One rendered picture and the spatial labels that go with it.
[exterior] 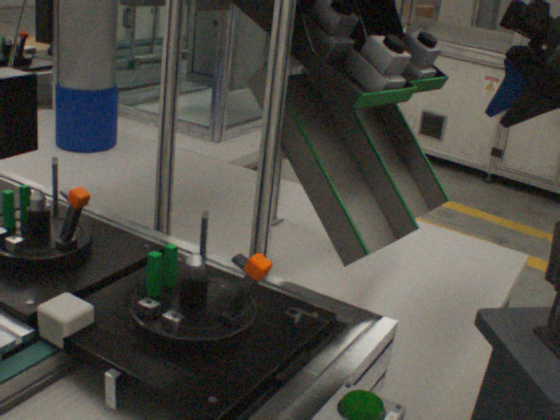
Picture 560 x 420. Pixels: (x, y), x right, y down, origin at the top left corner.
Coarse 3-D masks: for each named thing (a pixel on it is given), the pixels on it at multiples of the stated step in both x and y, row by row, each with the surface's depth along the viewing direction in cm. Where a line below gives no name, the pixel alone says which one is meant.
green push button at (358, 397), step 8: (352, 392) 62; (360, 392) 62; (368, 392) 62; (344, 400) 61; (352, 400) 61; (360, 400) 61; (368, 400) 61; (376, 400) 61; (344, 408) 60; (352, 408) 59; (360, 408) 60; (368, 408) 60; (376, 408) 60; (352, 416) 59; (360, 416) 59; (368, 416) 59; (376, 416) 59
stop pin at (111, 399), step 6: (108, 372) 61; (114, 372) 61; (108, 378) 61; (114, 378) 61; (120, 378) 61; (108, 384) 61; (114, 384) 61; (120, 384) 62; (108, 390) 62; (114, 390) 61; (120, 390) 62; (108, 396) 62; (114, 396) 61; (120, 396) 62; (108, 402) 62; (114, 402) 62; (120, 402) 62; (114, 408) 62
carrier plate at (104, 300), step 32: (128, 288) 76; (256, 288) 79; (96, 320) 69; (128, 320) 69; (256, 320) 73; (320, 320) 74; (96, 352) 63; (128, 352) 64; (160, 352) 65; (224, 352) 66; (256, 352) 67; (288, 352) 67; (128, 384) 62; (160, 384) 60; (192, 384) 61; (224, 384) 61; (256, 384) 62; (192, 416) 58; (224, 416) 57
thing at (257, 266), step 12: (240, 264) 65; (252, 264) 63; (264, 264) 64; (252, 276) 64; (264, 276) 65; (240, 288) 66; (252, 288) 66; (240, 300) 66; (228, 312) 67; (240, 312) 68
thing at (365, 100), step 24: (240, 0) 84; (264, 0) 81; (312, 0) 92; (264, 24) 82; (360, 24) 87; (312, 48) 78; (360, 48) 88; (312, 72) 79; (336, 72) 77; (360, 96) 75; (384, 96) 79; (408, 96) 85
